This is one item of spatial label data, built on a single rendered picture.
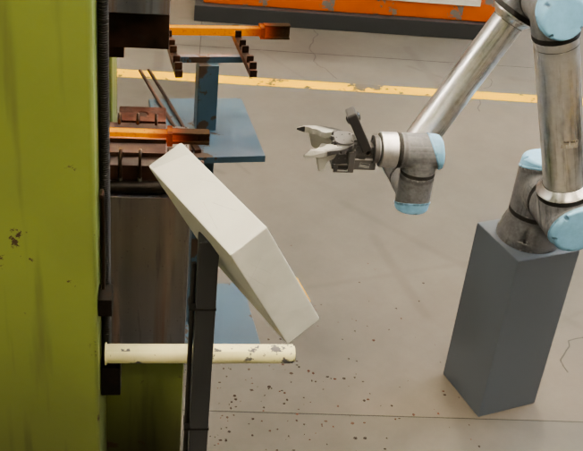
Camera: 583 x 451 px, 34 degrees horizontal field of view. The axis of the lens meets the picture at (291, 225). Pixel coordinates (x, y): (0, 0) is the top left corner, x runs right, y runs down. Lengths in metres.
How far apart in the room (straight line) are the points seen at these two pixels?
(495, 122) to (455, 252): 1.34
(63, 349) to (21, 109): 0.58
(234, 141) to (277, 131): 1.81
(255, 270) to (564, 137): 1.10
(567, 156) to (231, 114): 1.07
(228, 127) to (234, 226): 1.31
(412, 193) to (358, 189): 1.79
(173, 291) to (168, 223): 0.20
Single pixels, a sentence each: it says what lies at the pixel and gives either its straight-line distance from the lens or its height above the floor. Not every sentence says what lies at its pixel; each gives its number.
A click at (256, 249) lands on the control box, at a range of 1.66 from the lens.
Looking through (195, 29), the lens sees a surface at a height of 1.03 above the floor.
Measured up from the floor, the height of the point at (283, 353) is 0.64.
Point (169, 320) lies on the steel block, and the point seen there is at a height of 0.55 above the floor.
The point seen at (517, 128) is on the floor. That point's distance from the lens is 5.11.
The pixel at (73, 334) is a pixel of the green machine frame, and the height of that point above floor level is 0.74.
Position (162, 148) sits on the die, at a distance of 2.33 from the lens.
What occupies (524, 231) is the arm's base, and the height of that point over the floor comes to 0.66.
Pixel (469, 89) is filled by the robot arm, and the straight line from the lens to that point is 2.55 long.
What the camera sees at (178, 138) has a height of 0.99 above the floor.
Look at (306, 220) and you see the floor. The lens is 3.99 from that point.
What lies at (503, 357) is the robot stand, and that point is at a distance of 3.05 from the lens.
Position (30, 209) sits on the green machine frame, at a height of 1.05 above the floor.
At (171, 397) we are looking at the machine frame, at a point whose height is 0.29.
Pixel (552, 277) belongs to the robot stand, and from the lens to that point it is 2.95.
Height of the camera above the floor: 2.07
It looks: 32 degrees down
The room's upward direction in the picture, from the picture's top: 6 degrees clockwise
